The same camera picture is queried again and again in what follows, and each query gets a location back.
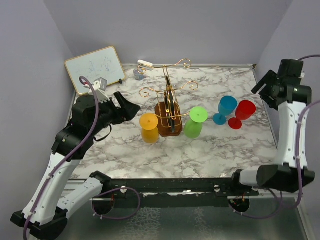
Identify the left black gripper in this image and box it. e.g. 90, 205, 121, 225
89, 91, 141, 136

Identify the red wine glass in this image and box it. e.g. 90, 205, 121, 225
228, 100, 257, 130

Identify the blue wine glass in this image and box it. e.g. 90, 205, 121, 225
212, 95, 238, 126

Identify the green wine glass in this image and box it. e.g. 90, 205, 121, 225
183, 106, 208, 139

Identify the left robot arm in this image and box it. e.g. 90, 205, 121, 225
10, 91, 141, 240

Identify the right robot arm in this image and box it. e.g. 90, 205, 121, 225
229, 59, 315, 196

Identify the yellow wine glass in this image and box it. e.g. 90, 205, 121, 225
139, 113, 159, 144

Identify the white eraser block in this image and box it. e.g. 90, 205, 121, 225
137, 59, 154, 67

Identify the small whiteboard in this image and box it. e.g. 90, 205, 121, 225
64, 46, 126, 95

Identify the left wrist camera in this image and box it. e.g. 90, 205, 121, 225
92, 77, 109, 103

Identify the gold wire wine glass rack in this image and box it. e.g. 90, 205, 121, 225
139, 58, 199, 137

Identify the black front mounting rail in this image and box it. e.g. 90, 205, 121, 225
91, 171, 259, 209

